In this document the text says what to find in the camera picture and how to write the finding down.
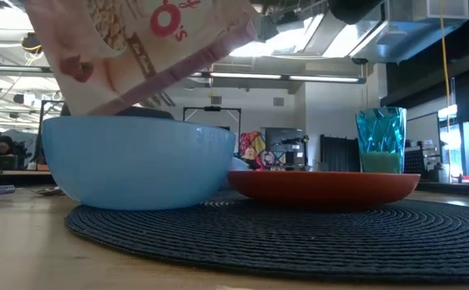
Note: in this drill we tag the dark woven round placemat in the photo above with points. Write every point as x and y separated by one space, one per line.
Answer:
299 241

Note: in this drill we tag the teal faceted plastic cup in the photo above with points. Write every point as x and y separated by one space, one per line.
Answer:
379 137

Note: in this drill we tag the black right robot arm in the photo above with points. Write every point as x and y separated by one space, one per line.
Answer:
353 10

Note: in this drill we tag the pale blue rounded object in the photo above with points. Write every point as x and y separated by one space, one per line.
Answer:
238 165

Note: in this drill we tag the colourful patchwork object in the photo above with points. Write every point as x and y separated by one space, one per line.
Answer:
252 145

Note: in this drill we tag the light blue plastic bowl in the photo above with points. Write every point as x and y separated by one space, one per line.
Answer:
138 161

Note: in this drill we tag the long ceiling light bar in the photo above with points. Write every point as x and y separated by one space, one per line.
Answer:
299 77

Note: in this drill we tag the black ceiling-mounted device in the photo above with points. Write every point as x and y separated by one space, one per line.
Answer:
31 42

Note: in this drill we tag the black ribbed panel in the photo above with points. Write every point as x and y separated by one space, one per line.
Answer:
339 153

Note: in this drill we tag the pink strawberry yogurt cereal box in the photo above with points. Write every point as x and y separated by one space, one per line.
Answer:
138 48

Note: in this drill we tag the person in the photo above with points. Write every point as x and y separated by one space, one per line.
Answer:
4 145

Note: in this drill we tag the orange plate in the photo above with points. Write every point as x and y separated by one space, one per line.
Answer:
323 189

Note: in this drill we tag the dark equipment shelf unit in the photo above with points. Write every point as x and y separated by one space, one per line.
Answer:
287 149

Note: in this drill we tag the black metal stand frame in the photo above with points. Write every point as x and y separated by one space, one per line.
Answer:
212 108

